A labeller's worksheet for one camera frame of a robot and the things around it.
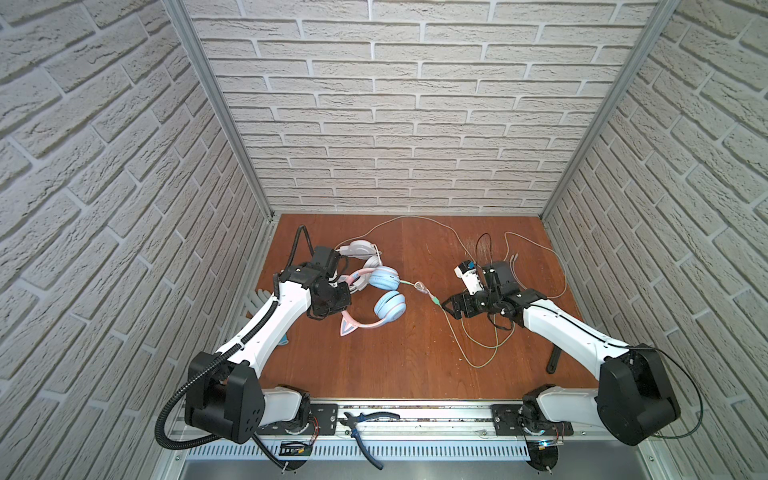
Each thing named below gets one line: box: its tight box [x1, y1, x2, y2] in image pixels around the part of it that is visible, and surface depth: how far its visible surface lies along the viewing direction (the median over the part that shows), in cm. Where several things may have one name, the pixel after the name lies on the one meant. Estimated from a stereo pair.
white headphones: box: [334, 239, 383, 269], surface depth 102 cm
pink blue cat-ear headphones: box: [340, 266, 407, 336], surface depth 78 cm
